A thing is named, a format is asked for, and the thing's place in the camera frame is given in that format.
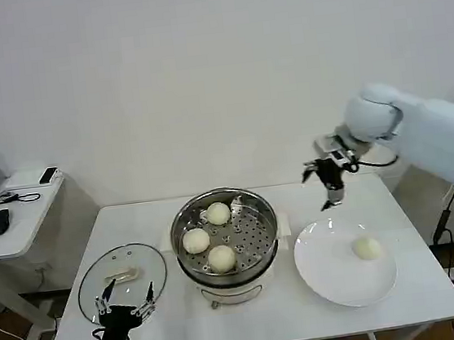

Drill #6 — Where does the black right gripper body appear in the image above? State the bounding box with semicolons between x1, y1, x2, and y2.
315;156;348;193

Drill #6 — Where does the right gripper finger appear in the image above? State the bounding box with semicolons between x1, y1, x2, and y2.
317;186;347;213
299;159;324;183

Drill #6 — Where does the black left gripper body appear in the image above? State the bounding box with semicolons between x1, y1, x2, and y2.
98;303;146;340

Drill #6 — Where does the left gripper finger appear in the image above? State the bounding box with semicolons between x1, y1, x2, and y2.
91;278;120;316
127;281;159;323

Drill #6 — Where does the white steamed bun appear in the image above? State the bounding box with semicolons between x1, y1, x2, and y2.
180;226;213;256
205;200;234;227
205;243;239;275
350;235;385;264

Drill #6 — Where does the round glass lid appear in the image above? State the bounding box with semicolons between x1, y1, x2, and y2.
73;238;174;332

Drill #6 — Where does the white round plate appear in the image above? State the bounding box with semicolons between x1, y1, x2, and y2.
289;210;402;315

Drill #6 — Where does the steel steamer pot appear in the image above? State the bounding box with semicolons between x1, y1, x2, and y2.
165;180;284;285

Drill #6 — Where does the white side desk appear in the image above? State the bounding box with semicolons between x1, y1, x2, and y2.
374;139;454;311
0;166;84;340

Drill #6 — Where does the white cooker base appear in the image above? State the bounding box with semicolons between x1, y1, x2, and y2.
157;214;300;316

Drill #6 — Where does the white box with black face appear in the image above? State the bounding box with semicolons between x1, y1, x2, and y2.
37;166;61;187

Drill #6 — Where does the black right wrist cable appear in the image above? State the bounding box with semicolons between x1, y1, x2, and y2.
342;149;401;174

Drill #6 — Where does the black cable with adapter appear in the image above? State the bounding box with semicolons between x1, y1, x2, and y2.
426;183;454;248

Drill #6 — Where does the thin black desk cable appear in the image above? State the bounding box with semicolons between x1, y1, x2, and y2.
0;188;42;207

